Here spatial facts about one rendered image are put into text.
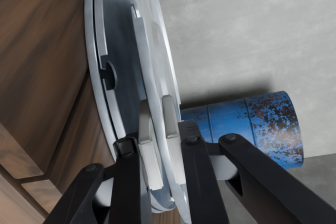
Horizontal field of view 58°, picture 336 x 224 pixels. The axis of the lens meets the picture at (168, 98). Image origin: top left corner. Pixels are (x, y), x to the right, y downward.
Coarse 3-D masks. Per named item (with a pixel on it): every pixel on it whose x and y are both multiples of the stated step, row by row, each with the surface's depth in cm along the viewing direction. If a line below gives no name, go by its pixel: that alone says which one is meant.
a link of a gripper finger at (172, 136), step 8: (168, 96) 22; (168, 104) 20; (168, 112) 19; (168, 120) 17; (176, 120) 18; (168, 128) 16; (176, 128) 16; (168, 136) 16; (176, 136) 16; (168, 144) 16; (176, 144) 16; (176, 152) 16; (176, 160) 16; (176, 168) 16; (176, 176) 16; (184, 176) 16
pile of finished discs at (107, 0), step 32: (96, 0) 23; (128, 0) 33; (96, 32) 23; (128, 32) 31; (96, 64) 22; (128, 64) 29; (96, 96) 22; (128, 96) 27; (128, 128) 25; (160, 192) 31
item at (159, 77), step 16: (144, 0) 28; (144, 16) 25; (160, 16) 43; (144, 32) 18; (160, 32) 32; (144, 48) 18; (160, 48) 28; (144, 64) 18; (160, 64) 27; (144, 80) 18; (160, 80) 26; (160, 96) 25; (176, 96) 47; (160, 112) 18; (176, 112) 32; (160, 128) 19; (160, 144) 19; (176, 192) 21
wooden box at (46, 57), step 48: (0, 0) 14; (48, 0) 19; (0, 48) 14; (48, 48) 18; (0, 96) 13; (48, 96) 17; (0, 144) 14; (48, 144) 16; (96, 144) 21; (0, 192) 16; (48, 192) 16
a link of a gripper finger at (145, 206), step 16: (112, 144) 15; (128, 144) 15; (128, 160) 15; (128, 176) 13; (112, 192) 12; (128, 192) 12; (144, 192) 13; (112, 208) 11; (128, 208) 11; (144, 208) 12
